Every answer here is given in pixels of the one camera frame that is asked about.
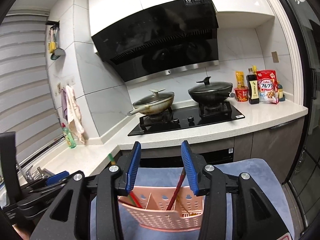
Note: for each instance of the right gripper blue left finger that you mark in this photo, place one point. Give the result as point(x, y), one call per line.
point(132, 170)

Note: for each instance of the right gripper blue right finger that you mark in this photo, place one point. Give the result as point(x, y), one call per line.
point(188, 158)

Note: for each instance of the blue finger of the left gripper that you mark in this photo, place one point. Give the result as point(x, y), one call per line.
point(56, 178)

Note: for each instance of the green chopstick gold band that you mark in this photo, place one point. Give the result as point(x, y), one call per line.
point(112, 160)

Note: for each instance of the maroon chopstick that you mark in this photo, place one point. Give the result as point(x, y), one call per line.
point(175, 194)

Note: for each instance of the bright red chopstick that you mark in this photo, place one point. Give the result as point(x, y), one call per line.
point(135, 200)

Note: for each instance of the steel kitchen faucet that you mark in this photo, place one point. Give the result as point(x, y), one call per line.
point(29, 175)

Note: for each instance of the pink perforated utensil holder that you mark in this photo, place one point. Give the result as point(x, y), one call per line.
point(185, 214)

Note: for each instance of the green dish soap bottle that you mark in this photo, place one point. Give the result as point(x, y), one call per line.
point(70, 141)

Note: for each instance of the black gas stove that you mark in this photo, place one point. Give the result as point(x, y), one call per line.
point(187, 117)

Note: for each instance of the beige wok with lid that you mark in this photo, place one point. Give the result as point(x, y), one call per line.
point(152, 104)

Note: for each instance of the black wok with lid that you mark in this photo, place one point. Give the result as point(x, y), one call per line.
point(211, 93)

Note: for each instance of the cream hanging towel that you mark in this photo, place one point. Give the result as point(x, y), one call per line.
point(74, 115)

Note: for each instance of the red instant noodle cup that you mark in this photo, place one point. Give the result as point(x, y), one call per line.
point(241, 94)

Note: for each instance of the purple hanging cloth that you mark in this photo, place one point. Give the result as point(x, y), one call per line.
point(64, 103)

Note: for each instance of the yellow snack packet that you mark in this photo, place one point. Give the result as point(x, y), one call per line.
point(240, 79)

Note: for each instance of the dark soy sauce bottle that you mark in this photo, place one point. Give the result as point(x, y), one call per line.
point(252, 83)

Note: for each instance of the red cereal bag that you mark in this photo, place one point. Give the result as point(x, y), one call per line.
point(267, 86)

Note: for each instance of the black range hood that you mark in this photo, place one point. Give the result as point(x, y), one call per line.
point(163, 37)

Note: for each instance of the wall utensil rack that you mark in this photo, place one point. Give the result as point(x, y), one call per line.
point(54, 48)

